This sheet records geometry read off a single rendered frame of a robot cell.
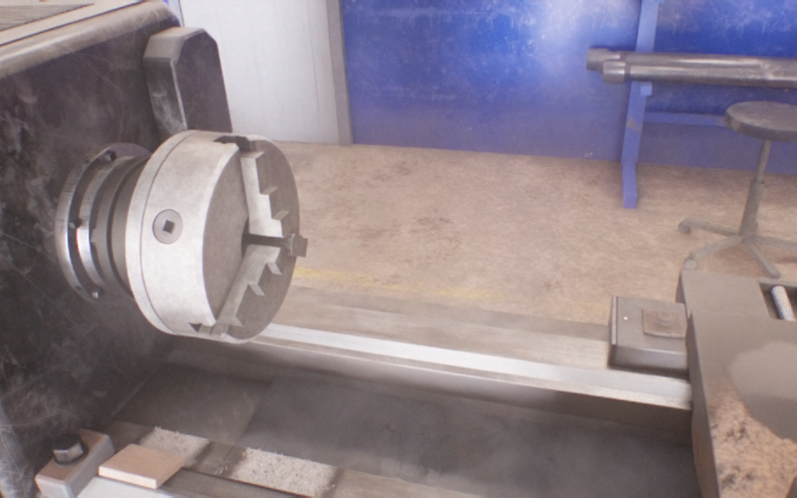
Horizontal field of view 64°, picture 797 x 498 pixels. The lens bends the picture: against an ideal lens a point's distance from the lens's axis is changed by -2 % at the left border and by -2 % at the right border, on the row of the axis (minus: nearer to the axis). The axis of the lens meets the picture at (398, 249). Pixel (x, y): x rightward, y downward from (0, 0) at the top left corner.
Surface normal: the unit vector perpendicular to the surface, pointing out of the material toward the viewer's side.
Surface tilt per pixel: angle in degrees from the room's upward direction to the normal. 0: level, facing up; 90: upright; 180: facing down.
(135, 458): 18
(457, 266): 0
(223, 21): 90
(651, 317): 0
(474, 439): 10
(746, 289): 0
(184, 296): 90
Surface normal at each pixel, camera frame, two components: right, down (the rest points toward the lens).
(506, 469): 0.19, -0.79
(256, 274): -0.17, -0.55
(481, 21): -0.28, 0.50
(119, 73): 0.96, 0.11
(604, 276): -0.04, -0.86
